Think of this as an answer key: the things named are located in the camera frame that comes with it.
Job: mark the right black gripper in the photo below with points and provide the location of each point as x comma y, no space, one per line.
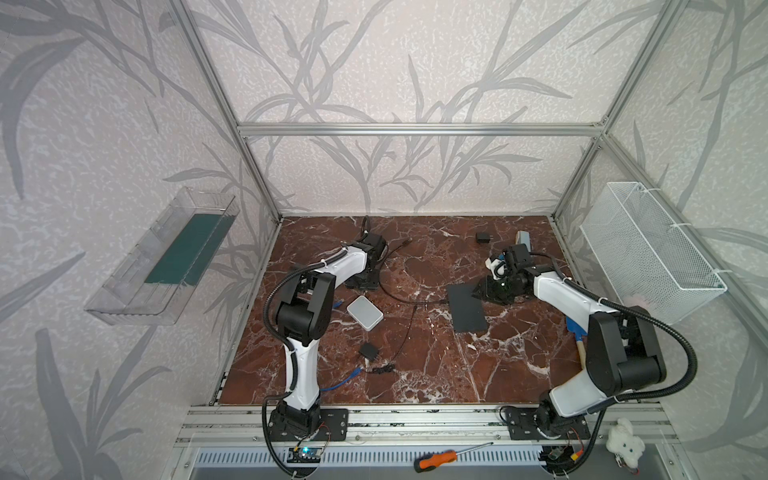
492,288

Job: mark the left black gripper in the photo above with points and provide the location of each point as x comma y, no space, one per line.
365,279

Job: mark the black network switch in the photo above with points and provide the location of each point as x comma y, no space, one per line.
466,310

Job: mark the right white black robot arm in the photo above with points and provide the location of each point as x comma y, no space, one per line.
623,356

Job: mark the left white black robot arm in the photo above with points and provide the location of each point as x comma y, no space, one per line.
298,313

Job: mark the grey brush block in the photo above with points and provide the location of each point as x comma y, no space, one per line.
523,237

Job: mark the small black box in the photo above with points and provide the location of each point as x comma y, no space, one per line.
482,237

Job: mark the black power adapter cube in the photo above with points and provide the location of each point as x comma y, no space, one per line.
369,352

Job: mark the pink item in basket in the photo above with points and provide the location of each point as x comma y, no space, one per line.
637,304

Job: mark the white plush toy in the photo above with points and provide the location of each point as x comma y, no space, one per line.
624,444

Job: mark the green circuit board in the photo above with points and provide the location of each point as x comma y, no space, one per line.
304,455

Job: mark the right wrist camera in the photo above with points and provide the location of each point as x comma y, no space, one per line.
497,267

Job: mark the wooden handle blue tool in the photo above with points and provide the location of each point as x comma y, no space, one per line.
579,333

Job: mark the white wire mesh basket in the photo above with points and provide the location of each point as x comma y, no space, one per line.
644,251

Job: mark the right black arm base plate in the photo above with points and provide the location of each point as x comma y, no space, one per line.
542,423

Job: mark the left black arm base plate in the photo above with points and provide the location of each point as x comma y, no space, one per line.
290,424

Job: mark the orange handled screwdriver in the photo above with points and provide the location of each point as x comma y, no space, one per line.
431,461

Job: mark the clear plastic wall tray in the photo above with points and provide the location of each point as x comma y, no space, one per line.
157,278

